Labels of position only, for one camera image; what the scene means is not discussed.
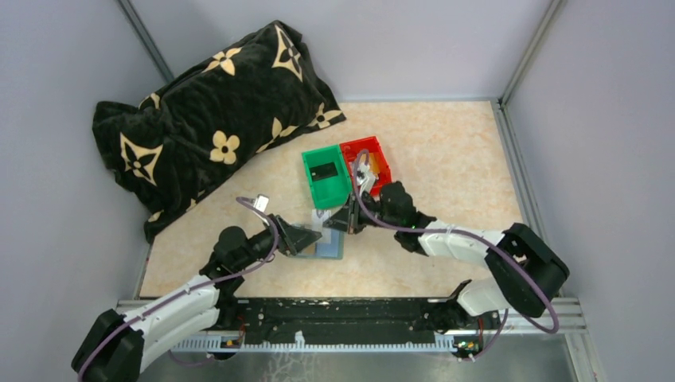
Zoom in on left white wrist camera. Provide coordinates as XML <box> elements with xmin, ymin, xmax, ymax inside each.
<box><xmin>253</xmin><ymin>194</ymin><xmax>270</xmax><ymax>213</ymax></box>

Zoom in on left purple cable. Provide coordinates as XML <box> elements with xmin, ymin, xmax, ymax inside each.
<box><xmin>76</xmin><ymin>193</ymin><xmax>280</xmax><ymax>382</ymax></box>

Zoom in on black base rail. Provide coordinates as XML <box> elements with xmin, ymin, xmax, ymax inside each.
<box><xmin>187</xmin><ymin>296</ymin><xmax>502</xmax><ymax>346</ymax></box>

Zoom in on black floral pillow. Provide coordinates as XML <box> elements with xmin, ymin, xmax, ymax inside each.
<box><xmin>92</xmin><ymin>20</ymin><xmax>345</xmax><ymax>240</ymax></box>

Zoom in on stack of cards in red bin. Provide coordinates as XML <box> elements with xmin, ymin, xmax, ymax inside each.
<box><xmin>357</xmin><ymin>154</ymin><xmax>380</xmax><ymax>184</ymax></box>

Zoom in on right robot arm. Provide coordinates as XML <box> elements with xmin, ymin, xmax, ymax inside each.
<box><xmin>323</xmin><ymin>181</ymin><xmax>570</xmax><ymax>328</ymax></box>

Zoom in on green plastic bin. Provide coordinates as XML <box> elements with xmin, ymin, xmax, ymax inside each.
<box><xmin>302</xmin><ymin>145</ymin><xmax>352</xmax><ymax>209</ymax></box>

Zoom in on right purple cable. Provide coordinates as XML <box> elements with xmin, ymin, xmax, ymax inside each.
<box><xmin>351</xmin><ymin>149</ymin><xmax>560</xmax><ymax>362</ymax></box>

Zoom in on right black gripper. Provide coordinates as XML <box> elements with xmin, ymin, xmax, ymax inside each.
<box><xmin>325</xmin><ymin>189</ymin><xmax>400</xmax><ymax>233</ymax></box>

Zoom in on silver VIP card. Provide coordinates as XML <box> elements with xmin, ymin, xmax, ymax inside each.
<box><xmin>310</xmin><ymin>209</ymin><xmax>332</xmax><ymax>244</ymax></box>

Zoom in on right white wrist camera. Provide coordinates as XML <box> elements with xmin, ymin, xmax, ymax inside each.
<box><xmin>357</xmin><ymin>170</ymin><xmax>377</xmax><ymax>197</ymax></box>

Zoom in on sage green card holder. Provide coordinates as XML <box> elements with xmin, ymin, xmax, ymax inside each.
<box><xmin>295</xmin><ymin>224</ymin><xmax>344</xmax><ymax>260</ymax></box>

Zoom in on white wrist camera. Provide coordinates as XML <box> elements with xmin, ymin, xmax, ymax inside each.
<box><xmin>253</xmin><ymin>194</ymin><xmax>270</xmax><ymax>213</ymax></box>
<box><xmin>357</xmin><ymin>170</ymin><xmax>377</xmax><ymax>197</ymax></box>

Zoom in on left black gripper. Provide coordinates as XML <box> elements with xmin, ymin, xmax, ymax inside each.
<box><xmin>235</xmin><ymin>213</ymin><xmax>322</xmax><ymax>271</ymax></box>

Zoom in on red plastic bin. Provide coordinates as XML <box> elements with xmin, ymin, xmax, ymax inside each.
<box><xmin>339</xmin><ymin>136</ymin><xmax>392</xmax><ymax>197</ymax></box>

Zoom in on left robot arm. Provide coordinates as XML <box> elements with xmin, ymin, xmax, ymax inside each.
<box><xmin>71</xmin><ymin>214</ymin><xmax>322</xmax><ymax>381</ymax></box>

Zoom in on purple cable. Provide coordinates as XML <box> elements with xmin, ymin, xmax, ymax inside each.
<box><xmin>351</xmin><ymin>149</ymin><xmax>560</xmax><ymax>362</ymax></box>
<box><xmin>76</xmin><ymin>193</ymin><xmax>280</xmax><ymax>382</ymax></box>

